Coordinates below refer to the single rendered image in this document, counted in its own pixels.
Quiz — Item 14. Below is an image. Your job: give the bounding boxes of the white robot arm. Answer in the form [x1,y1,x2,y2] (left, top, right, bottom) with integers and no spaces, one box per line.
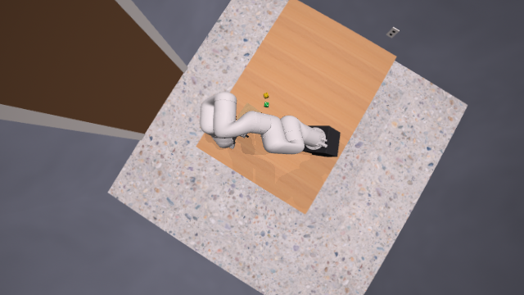
[200,92,327,154]

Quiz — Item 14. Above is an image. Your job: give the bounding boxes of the tan mat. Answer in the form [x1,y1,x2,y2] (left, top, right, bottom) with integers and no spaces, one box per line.
[236,103,262,120]

